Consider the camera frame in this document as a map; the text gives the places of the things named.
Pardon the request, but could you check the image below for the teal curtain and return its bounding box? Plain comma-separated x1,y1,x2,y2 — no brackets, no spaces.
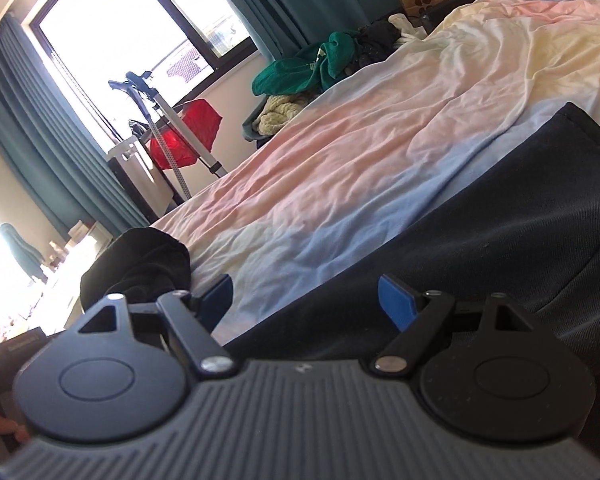
200,0,441,61
0,12,151,241

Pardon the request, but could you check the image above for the navy blue garment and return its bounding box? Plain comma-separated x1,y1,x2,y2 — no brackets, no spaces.
220,102,600,466

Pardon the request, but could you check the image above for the white appliance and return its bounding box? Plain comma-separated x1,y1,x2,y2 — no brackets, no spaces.
106,140,181,211

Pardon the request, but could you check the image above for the white garment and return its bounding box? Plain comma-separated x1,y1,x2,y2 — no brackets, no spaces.
389,12,427,42

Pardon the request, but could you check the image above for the cream knit garment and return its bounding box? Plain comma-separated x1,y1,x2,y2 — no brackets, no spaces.
257,93,315,136

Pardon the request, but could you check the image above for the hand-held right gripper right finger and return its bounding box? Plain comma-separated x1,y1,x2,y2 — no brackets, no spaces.
372,275,528,374

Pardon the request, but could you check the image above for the red mesh bag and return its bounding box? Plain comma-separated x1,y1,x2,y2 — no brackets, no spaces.
149,99,224,171

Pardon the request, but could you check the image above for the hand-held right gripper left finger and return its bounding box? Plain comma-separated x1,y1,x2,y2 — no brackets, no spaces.
77,274,236,376

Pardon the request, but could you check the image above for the green garment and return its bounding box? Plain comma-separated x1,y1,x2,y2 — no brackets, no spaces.
252,30,363,97

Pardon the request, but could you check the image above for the teal hanging cloth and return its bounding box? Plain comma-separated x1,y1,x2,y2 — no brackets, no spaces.
0,222,43,282

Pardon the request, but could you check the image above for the black garment pile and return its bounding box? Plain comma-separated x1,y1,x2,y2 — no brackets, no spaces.
349,21,403,70

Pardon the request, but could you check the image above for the window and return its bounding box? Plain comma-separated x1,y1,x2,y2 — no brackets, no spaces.
30,0,258,161

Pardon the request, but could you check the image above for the black cloth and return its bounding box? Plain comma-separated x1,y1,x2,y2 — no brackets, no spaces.
80,227,192,318

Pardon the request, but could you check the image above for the pastel bed cover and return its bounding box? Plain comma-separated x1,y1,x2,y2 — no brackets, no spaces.
150,0,600,346

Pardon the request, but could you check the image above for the white desk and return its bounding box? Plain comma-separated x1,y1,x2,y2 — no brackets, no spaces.
30,220,113,331

